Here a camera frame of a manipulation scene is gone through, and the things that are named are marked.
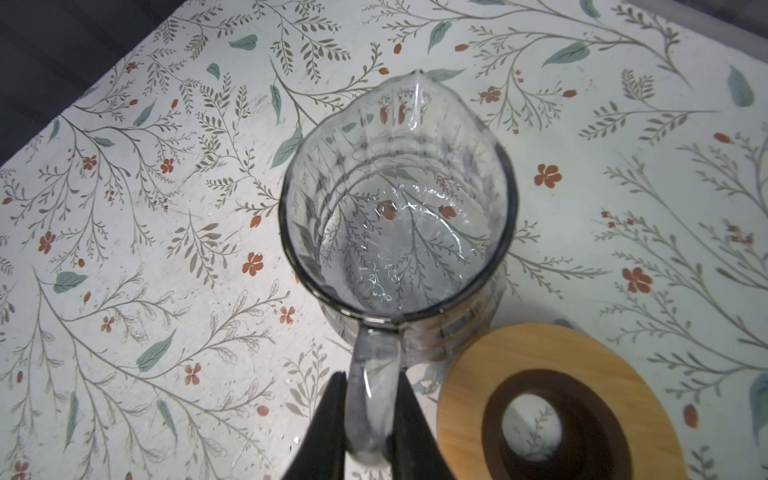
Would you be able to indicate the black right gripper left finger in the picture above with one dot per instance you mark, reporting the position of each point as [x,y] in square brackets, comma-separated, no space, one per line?
[321,454]

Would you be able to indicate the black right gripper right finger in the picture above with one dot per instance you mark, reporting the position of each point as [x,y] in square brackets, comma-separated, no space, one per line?
[413,450]

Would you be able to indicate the grey glass carafe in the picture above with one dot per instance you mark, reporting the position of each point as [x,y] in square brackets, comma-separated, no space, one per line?
[397,213]

